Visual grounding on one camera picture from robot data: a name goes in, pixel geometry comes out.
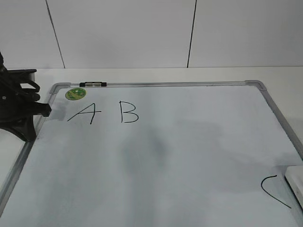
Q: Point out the round green magnet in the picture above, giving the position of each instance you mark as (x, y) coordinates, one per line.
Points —
(75, 94)

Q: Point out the white whiteboard eraser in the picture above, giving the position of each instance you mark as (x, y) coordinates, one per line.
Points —
(294, 177)

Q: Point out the black and silver frame clip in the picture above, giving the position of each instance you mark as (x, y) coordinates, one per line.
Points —
(93, 84)

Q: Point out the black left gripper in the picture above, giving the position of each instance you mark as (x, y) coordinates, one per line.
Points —
(18, 105)

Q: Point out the white whiteboard with grey frame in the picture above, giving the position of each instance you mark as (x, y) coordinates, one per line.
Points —
(196, 154)

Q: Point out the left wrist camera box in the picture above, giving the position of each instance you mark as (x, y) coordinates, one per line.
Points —
(22, 75)

